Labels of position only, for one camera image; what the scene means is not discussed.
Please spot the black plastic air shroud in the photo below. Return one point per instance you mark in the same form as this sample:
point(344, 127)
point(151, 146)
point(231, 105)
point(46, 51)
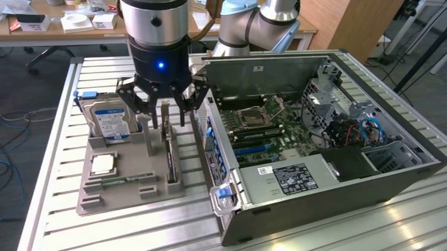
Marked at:
point(348, 164)

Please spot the black stand pole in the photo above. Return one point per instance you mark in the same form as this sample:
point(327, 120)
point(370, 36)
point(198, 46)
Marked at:
point(421, 52)

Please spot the plain grey disk bay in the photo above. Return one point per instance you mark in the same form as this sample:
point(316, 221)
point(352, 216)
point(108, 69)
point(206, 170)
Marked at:
point(391, 157)

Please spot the brown cardboard box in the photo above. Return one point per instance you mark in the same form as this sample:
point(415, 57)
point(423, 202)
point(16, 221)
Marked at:
point(214, 8)

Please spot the black long expansion slot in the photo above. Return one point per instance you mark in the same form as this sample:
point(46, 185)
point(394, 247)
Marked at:
point(250, 143)

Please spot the grey parts rack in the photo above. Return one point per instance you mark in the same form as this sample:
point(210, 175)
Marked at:
point(132, 193)

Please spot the silver CPU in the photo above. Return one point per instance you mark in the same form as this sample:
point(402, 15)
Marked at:
point(104, 164)

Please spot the white box with barcode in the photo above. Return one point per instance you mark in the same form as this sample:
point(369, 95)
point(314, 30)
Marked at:
point(104, 22)

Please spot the blue case latch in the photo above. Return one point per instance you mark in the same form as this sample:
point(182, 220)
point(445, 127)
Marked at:
point(223, 194)

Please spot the white paper stack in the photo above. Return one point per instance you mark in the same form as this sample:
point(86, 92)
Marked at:
point(200, 19)

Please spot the graphics card with black fan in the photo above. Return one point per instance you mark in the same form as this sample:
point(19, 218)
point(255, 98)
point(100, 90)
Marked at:
point(170, 157)

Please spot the wooden desk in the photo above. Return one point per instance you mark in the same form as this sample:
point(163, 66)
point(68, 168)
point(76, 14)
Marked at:
point(70, 36)

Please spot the open black PC case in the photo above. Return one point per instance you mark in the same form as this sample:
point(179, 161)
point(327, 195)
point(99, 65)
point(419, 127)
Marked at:
point(314, 217)

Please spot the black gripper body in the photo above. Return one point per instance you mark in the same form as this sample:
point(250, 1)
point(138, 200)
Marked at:
point(159, 55)

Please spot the white labelled box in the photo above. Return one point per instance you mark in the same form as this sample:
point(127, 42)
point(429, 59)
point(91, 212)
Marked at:
point(35, 27)

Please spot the grey power supply unit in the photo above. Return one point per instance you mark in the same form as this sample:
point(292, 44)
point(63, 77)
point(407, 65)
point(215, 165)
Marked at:
point(258, 188)

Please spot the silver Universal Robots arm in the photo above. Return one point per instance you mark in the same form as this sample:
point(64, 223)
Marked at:
point(154, 15)

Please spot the clear plastic bag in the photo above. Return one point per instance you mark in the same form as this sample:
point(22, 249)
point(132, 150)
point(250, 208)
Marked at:
point(14, 6)

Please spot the CPU socket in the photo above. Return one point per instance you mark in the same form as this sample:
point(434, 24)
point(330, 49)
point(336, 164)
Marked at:
point(252, 117)

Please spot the metal socket cover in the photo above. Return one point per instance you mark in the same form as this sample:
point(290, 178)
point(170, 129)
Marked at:
point(275, 107)

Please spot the green motherboard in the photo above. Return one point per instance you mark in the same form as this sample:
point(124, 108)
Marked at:
point(295, 136)

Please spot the white box with round hole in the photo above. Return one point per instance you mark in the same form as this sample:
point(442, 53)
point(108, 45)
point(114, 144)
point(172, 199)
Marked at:
point(75, 26)

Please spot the hard disk with blue label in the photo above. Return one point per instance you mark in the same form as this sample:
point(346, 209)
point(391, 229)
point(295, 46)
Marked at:
point(111, 123)

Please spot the perforated metal disk bay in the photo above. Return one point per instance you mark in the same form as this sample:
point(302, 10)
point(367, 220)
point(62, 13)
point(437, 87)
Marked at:
point(319, 100)

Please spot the small black box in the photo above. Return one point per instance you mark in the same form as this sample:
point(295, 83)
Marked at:
point(31, 18)

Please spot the bare green RAM stick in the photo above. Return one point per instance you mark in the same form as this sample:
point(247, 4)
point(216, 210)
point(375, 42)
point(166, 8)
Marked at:
point(119, 181)

